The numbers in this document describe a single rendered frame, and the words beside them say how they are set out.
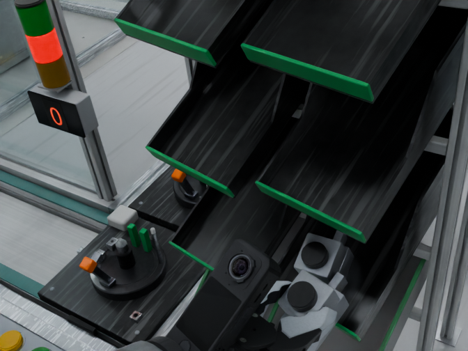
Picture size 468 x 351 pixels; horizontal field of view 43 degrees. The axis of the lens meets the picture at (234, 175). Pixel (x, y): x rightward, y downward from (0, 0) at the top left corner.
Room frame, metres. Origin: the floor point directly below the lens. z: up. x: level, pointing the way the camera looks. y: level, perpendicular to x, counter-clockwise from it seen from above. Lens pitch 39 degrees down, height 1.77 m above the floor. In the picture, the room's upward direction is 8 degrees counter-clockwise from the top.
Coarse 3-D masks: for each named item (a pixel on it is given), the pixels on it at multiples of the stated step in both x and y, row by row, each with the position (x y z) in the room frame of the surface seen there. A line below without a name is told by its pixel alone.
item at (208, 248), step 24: (264, 168) 0.64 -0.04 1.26; (216, 192) 0.63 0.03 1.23; (240, 192) 0.62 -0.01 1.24; (192, 216) 0.60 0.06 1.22; (216, 216) 0.60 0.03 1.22; (240, 216) 0.59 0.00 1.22; (264, 216) 0.57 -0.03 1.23; (288, 216) 0.54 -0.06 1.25; (192, 240) 0.58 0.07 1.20; (216, 240) 0.57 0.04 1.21; (264, 240) 0.54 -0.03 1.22; (216, 264) 0.53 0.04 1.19
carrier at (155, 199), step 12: (168, 168) 1.04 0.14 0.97; (156, 180) 1.00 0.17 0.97; (168, 180) 1.00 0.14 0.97; (192, 180) 0.96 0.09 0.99; (144, 192) 0.97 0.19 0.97; (156, 192) 0.96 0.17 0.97; (168, 192) 0.96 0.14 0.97; (180, 192) 0.93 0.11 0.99; (132, 204) 0.94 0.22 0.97; (144, 204) 0.93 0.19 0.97; (156, 204) 0.93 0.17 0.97; (168, 204) 0.92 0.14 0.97; (180, 204) 0.92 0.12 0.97; (192, 204) 0.89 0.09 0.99; (144, 216) 0.91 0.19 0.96; (156, 216) 0.89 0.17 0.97; (168, 216) 0.89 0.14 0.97; (180, 216) 0.88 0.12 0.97
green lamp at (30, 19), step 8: (16, 8) 0.95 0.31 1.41; (24, 8) 0.94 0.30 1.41; (32, 8) 0.94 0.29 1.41; (40, 8) 0.94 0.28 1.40; (48, 8) 0.96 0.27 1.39; (24, 16) 0.94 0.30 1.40; (32, 16) 0.94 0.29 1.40; (40, 16) 0.94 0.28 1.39; (48, 16) 0.95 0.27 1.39; (24, 24) 0.94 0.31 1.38; (32, 24) 0.94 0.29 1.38; (40, 24) 0.94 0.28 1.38; (48, 24) 0.95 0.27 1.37; (24, 32) 0.95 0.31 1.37; (32, 32) 0.94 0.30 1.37; (40, 32) 0.94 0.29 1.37; (48, 32) 0.94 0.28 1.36
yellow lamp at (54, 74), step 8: (40, 64) 0.94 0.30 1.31; (48, 64) 0.94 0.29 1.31; (56, 64) 0.94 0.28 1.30; (64, 64) 0.96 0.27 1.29; (40, 72) 0.94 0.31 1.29; (48, 72) 0.94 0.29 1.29; (56, 72) 0.94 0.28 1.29; (64, 72) 0.95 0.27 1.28; (48, 80) 0.94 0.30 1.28; (56, 80) 0.94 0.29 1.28; (64, 80) 0.94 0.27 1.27
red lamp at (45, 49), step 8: (32, 40) 0.94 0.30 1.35; (40, 40) 0.94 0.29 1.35; (48, 40) 0.94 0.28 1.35; (56, 40) 0.95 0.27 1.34; (32, 48) 0.94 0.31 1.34; (40, 48) 0.94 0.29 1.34; (48, 48) 0.94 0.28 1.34; (56, 48) 0.95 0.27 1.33; (40, 56) 0.94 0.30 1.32; (48, 56) 0.94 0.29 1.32; (56, 56) 0.94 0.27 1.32
